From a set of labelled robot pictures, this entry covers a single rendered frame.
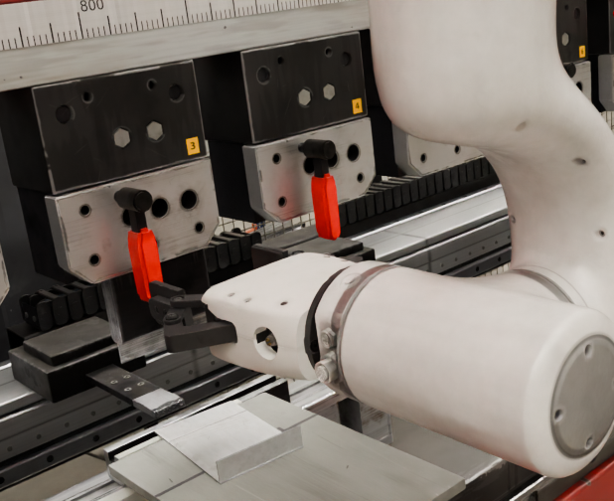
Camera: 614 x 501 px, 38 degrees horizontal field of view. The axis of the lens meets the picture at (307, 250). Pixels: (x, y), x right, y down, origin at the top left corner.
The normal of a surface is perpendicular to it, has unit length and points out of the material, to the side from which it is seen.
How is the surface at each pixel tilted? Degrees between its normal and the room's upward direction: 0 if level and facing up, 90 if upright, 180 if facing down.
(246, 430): 0
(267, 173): 90
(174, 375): 90
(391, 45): 89
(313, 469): 0
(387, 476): 0
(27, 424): 90
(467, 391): 78
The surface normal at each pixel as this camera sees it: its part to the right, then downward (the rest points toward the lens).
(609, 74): -0.75, 0.27
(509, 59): 0.36, 0.29
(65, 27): 0.65, 0.15
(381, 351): -0.75, -0.08
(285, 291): -0.22, -0.90
